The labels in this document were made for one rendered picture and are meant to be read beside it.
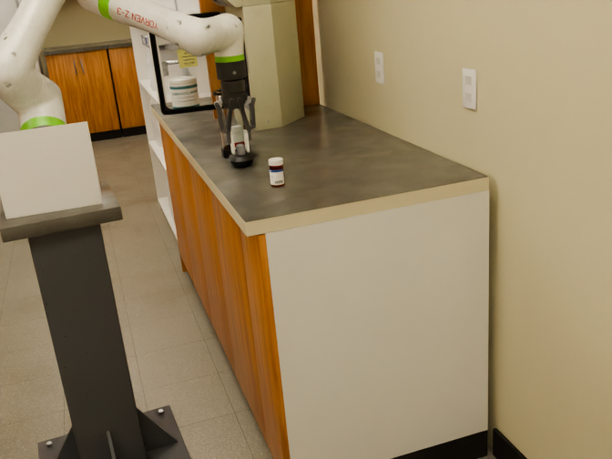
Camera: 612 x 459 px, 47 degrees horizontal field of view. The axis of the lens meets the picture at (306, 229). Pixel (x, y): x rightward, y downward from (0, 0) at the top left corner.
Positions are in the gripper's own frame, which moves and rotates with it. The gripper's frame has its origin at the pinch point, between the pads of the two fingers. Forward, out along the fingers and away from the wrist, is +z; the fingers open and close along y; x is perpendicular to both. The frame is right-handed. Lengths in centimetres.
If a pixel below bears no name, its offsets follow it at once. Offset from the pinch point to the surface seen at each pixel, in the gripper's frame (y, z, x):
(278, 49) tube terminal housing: -30, -22, -50
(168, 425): 37, 100, -4
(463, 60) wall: -60, -22, 37
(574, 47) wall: -60, -29, 85
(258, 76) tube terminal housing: -21, -13, -48
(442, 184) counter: -43, 7, 55
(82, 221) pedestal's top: 52, 10, 24
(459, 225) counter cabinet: -48, 20, 56
